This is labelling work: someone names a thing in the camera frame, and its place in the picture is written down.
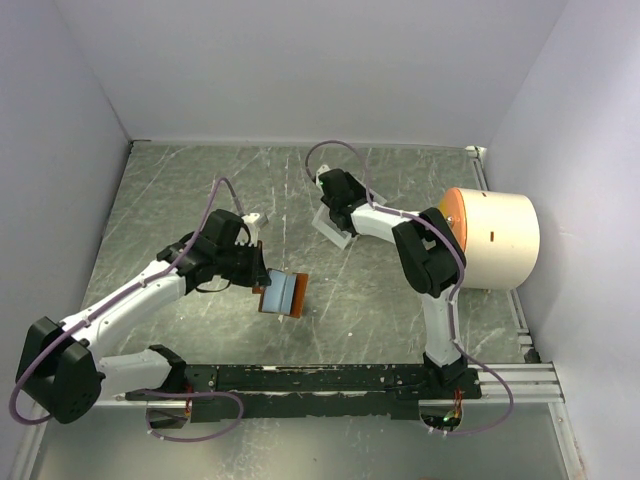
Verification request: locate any aluminium extrusion rail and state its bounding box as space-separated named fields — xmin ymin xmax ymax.
xmin=473 ymin=363 xmax=565 ymax=403

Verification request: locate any brown leather card holder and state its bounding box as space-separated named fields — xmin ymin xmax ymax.
xmin=252 ymin=269 xmax=309 ymax=319

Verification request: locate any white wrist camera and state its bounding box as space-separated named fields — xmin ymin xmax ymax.
xmin=242 ymin=213 xmax=269 ymax=238
xmin=315 ymin=164 xmax=331 ymax=181

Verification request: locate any white cylinder with orange lid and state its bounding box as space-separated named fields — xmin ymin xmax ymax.
xmin=439 ymin=187 xmax=540 ymax=290

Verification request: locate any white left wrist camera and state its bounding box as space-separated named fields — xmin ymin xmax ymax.
xmin=242 ymin=213 xmax=269 ymax=238

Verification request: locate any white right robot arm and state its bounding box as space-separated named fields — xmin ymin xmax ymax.
xmin=314 ymin=166 xmax=468 ymax=398

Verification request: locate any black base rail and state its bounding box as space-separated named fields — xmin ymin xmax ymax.
xmin=123 ymin=362 xmax=484 ymax=424

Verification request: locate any white plastic card bin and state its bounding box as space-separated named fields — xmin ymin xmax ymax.
xmin=312 ymin=193 xmax=395 ymax=250

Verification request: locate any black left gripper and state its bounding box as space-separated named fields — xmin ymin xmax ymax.
xmin=215 ymin=237 xmax=272 ymax=286

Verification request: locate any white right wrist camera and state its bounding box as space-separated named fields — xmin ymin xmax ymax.
xmin=315 ymin=164 xmax=331 ymax=181

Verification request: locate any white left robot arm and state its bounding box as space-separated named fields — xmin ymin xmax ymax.
xmin=10 ymin=209 xmax=271 ymax=424

